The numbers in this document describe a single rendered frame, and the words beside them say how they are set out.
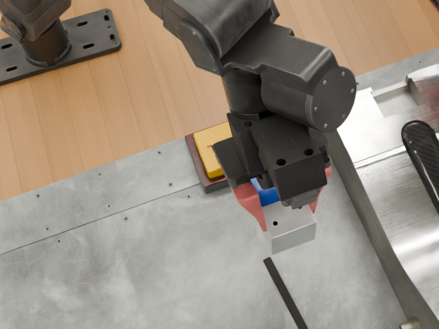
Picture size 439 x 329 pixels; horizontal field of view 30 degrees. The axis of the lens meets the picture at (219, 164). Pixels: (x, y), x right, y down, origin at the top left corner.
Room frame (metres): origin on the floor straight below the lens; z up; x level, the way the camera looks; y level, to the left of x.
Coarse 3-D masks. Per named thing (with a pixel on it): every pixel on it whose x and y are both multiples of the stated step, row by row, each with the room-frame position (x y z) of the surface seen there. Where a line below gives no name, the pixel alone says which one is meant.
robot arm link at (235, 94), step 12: (228, 72) 0.39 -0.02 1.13; (240, 72) 0.39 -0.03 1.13; (228, 84) 0.39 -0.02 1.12; (240, 84) 0.38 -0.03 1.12; (252, 84) 0.38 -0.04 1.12; (228, 96) 0.39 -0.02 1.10; (240, 96) 0.38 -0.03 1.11; (252, 96) 0.37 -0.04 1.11; (240, 108) 0.37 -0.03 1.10; (252, 108) 0.37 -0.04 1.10; (264, 108) 0.37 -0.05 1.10
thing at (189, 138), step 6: (186, 138) 0.50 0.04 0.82; (192, 144) 0.49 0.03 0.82; (192, 150) 0.49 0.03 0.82; (198, 156) 0.48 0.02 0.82; (198, 162) 0.47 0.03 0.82; (198, 168) 0.46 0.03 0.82; (204, 174) 0.45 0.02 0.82; (204, 180) 0.44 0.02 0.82; (210, 180) 0.44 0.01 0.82; (216, 180) 0.44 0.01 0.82; (222, 180) 0.44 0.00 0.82; (204, 186) 0.43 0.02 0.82
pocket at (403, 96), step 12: (396, 84) 0.49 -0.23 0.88; (408, 84) 0.49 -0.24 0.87; (372, 96) 0.48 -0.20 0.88; (384, 96) 0.49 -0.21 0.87; (396, 96) 0.48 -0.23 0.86; (408, 96) 0.48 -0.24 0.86; (420, 96) 0.47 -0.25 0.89; (384, 108) 0.47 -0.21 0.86; (396, 108) 0.47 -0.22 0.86; (408, 108) 0.46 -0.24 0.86
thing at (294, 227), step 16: (272, 192) 0.35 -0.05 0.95; (272, 208) 0.33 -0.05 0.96; (288, 208) 0.33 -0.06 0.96; (304, 208) 0.32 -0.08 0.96; (272, 224) 0.31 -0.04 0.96; (288, 224) 0.31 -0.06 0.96; (304, 224) 0.31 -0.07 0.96; (272, 240) 0.30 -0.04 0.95; (288, 240) 0.30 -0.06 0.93; (304, 240) 0.30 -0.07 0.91
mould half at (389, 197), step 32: (352, 128) 0.44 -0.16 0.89; (384, 128) 0.43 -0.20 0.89; (352, 160) 0.40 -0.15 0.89; (384, 160) 0.39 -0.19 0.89; (352, 192) 0.39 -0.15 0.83; (384, 192) 0.35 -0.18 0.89; (416, 192) 0.35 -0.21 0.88; (384, 224) 0.32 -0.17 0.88; (416, 224) 0.31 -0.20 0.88; (384, 256) 0.30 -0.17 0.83; (416, 256) 0.27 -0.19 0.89; (416, 288) 0.23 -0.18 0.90
